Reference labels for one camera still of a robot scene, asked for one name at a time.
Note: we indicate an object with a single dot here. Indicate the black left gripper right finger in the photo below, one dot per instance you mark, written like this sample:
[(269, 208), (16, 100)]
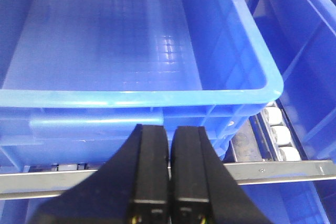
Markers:
[(203, 190)]

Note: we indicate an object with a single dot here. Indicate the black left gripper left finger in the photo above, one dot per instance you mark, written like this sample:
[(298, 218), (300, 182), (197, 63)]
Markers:
[(131, 187)]

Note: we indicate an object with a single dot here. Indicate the lower blue crate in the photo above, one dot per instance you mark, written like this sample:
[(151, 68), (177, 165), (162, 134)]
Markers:
[(300, 202)]

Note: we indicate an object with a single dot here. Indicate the blue crate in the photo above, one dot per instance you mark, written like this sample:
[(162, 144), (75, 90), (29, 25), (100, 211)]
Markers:
[(300, 35), (300, 202), (78, 75)]

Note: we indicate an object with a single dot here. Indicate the blue crate left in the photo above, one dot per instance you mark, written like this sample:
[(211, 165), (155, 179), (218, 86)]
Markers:
[(78, 75)]

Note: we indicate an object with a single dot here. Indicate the blue crate middle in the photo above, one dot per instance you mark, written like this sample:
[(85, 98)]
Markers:
[(300, 35)]

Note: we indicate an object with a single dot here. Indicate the roller conveyor rail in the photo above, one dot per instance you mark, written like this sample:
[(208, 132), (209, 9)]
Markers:
[(264, 152)]

